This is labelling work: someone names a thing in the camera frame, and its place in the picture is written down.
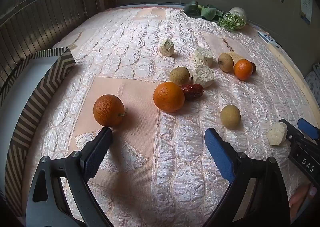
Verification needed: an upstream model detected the napa cabbage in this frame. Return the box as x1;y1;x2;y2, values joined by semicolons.
217;7;247;32

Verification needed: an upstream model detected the small orange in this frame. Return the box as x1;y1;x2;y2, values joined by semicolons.
234;59;253;81

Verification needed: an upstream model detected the wall calendar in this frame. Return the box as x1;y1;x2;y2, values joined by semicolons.
300;0;313;25

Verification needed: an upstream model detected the striped cardboard box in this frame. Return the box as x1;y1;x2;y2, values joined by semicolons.
0;46;76;217

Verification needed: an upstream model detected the orange with stem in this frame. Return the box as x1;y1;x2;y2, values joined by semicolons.
93;94;128;128

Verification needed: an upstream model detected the wrinkled red jujube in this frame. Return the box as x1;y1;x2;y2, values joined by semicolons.
180;83;204;101

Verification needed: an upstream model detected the brown longan with stem tip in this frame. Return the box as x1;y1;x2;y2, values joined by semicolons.
218;53;234;72

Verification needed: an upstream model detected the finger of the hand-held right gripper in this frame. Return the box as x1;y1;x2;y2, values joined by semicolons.
279;118;304;144
297;118;320;142

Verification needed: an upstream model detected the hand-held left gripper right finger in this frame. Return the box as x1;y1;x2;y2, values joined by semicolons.
202;128;292;227

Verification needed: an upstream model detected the pink quilted bedspread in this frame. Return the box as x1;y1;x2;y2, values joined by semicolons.
21;5;316;227

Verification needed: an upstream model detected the large orange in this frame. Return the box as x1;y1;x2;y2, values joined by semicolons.
153;81;185;113

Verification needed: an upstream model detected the green bok choy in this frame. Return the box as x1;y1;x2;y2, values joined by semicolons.
183;0;224;23

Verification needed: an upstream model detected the speckled grey cloth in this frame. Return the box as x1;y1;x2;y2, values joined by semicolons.
305;63;320;98

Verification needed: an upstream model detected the black and white card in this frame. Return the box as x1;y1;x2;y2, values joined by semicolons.
257;30;282;49

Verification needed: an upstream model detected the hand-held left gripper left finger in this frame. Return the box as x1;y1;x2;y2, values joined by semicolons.
25;126;114;227

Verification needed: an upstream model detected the round tan longan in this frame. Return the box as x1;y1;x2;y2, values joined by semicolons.
220;104;241;129
170;66;190;86

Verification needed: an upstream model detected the greenish white cut chunk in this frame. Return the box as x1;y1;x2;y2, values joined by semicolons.
159;39;175;57

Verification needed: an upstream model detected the white hexagonal cut chunk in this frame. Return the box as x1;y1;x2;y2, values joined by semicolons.
191;65;215;89

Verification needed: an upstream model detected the small white cut chunk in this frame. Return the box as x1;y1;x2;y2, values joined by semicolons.
266;122;288;146

